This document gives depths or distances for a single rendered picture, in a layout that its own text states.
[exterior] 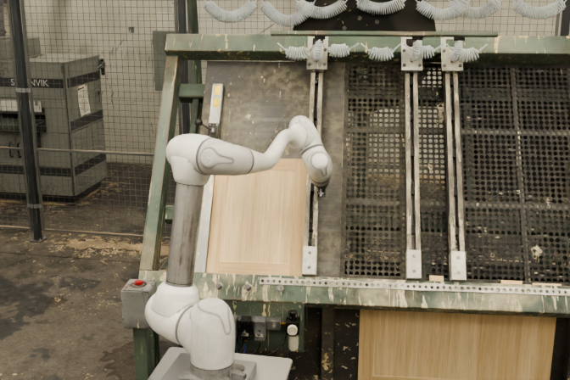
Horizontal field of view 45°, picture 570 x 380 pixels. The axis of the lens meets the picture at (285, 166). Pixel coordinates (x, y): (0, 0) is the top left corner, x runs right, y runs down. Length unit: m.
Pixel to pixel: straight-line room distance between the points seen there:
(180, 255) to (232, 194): 0.79
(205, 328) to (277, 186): 1.02
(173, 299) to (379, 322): 1.19
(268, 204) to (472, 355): 1.20
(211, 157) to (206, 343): 0.64
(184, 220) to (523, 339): 1.76
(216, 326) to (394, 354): 1.26
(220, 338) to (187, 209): 0.47
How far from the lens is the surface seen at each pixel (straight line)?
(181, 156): 2.44
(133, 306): 2.97
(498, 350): 3.48
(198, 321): 2.42
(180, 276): 2.53
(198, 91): 3.53
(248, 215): 3.18
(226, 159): 2.32
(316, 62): 3.37
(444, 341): 3.42
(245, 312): 3.09
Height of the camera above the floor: 2.14
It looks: 15 degrees down
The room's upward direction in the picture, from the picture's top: straight up
